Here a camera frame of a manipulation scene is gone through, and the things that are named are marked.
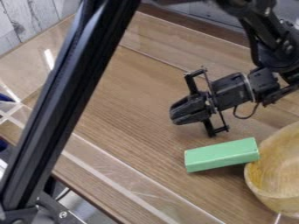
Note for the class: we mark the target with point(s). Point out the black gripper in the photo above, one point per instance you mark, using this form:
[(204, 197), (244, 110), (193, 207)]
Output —
[(197, 107)]

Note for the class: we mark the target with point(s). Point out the green rectangular block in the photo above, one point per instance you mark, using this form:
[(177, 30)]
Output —
[(222, 154)]

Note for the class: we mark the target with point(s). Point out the light wooden bowl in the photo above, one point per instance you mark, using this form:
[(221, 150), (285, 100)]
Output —
[(273, 176)]

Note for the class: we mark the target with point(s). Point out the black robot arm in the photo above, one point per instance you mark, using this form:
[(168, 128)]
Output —
[(96, 33)]

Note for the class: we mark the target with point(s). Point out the black table leg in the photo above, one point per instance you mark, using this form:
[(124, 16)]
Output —
[(50, 186)]

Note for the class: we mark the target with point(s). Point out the blue object at left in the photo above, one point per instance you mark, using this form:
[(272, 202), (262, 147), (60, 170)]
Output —
[(6, 98)]

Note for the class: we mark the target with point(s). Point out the clear acrylic tray wall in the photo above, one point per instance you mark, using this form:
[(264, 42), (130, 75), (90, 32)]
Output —
[(124, 160)]

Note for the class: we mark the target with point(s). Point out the metal base plate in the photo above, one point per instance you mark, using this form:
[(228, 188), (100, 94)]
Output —
[(60, 213)]

